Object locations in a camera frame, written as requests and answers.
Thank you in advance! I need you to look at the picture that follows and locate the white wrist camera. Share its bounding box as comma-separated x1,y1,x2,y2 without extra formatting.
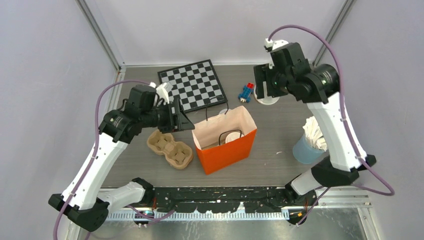
149,82,173,105
264,38,289,53

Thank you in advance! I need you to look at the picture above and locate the orange paper bag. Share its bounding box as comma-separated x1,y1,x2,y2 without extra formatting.
191,105,258,175

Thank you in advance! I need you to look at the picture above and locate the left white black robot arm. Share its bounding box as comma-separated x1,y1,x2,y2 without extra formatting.
48,83,194,232

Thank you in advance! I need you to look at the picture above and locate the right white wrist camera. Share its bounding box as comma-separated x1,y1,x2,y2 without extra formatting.
264,38,289,53

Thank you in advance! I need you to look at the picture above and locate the blue straw holder cup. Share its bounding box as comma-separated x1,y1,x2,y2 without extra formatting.
292,134,325,164

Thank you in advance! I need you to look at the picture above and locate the white paper-wrapped straws bundle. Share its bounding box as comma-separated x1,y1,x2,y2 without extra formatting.
302,116,328,152

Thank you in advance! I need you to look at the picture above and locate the black white chessboard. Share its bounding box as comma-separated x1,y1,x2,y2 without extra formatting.
157,59,228,113

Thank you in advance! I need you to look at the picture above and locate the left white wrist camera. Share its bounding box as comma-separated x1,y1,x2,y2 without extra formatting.
149,82,173,105

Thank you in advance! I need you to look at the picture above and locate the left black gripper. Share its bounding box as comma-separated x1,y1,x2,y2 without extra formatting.
141,98,195,134

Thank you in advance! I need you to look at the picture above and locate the white plastic cup lid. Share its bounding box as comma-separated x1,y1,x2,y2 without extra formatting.
218,109,230,115

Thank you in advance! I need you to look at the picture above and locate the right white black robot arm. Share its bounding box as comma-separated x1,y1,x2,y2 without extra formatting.
253,40,376,205

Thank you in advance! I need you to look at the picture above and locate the brown pulp cup carrier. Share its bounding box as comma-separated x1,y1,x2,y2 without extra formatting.
146,129,194,170

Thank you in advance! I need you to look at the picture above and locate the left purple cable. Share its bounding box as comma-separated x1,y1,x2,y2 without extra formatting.
52,79,176,240

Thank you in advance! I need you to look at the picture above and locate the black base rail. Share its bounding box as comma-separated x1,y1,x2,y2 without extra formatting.
131,186,318,214

